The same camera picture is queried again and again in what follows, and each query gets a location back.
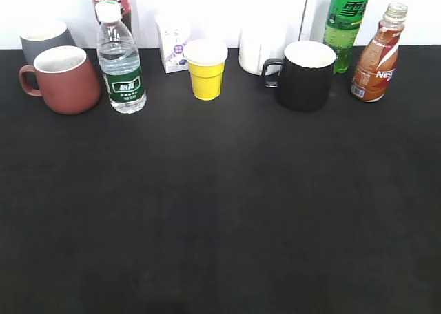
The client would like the grey ceramic mug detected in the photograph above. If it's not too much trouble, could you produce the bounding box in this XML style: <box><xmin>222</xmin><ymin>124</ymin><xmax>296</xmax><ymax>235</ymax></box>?
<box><xmin>20</xmin><ymin>19</ymin><xmax>76</xmax><ymax>65</ymax></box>

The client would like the clear water bottle green label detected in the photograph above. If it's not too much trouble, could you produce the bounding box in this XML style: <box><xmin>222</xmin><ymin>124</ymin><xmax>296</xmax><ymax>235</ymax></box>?
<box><xmin>95</xmin><ymin>0</ymin><xmax>147</xmax><ymax>114</ymax></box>

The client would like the yellow plastic cup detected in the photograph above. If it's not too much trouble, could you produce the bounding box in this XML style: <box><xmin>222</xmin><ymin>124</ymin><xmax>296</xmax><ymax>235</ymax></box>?
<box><xmin>183</xmin><ymin>39</ymin><xmax>228</xmax><ymax>101</ymax></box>

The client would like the black ceramic mug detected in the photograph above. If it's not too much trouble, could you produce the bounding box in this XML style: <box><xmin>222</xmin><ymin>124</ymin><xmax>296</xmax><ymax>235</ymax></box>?
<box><xmin>261</xmin><ymin>41</ymin><xmax>336</xmax><ymax>112</ymax></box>

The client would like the brown nestea bottle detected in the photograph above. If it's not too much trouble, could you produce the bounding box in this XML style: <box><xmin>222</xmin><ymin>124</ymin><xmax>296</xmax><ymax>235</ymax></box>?
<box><xmin>351</xmin><ymin>3</ymin><xmax>408</xmax><ymax>103</ymax></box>

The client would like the white ceramic mug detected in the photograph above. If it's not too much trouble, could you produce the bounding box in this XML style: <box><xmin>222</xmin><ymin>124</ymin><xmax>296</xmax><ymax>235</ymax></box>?
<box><xmin>238</xmin><ymin>25</ymin><xmax>287</xmax><ymax>76</ymax></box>

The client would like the red ceramic mug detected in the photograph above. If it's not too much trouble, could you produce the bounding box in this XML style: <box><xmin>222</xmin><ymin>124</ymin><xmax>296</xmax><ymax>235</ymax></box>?
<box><xmin>19</xmin><ymin>45</ymin><xmax>101</xmax><ymax>114</ymax></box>

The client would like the white purple milk carton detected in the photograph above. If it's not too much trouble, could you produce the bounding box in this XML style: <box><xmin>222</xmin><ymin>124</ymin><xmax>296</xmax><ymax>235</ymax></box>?
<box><xmin>155</xmin><ymin>13</ymin><xmax>191</xmax><ymax>74</ymax></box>

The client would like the green sprite bottle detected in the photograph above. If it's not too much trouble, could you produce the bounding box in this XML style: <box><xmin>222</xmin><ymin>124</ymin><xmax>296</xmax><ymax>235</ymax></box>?
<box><xmin>323</xmin><ymin>0</ymin><xmax>368</xmax><ymax>74</ymax></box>

